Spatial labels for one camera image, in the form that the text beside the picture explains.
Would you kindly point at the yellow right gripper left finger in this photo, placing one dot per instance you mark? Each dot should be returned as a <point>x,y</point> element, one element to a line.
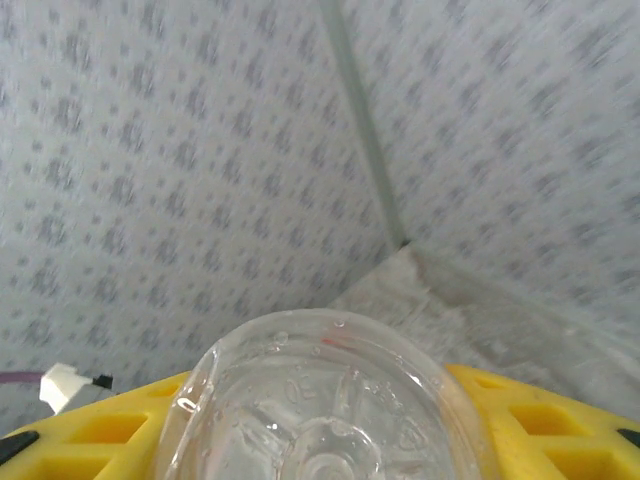
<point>90,445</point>

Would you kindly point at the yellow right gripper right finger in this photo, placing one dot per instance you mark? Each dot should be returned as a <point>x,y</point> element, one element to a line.
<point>560,440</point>

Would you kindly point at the clear bottle red flower label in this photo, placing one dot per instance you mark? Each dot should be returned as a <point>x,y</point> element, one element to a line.
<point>320,400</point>

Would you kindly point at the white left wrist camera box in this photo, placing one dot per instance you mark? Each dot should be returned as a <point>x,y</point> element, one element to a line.
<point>65,387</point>

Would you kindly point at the aluminium corner frame post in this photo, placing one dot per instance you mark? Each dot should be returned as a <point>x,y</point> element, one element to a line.
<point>367,130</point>

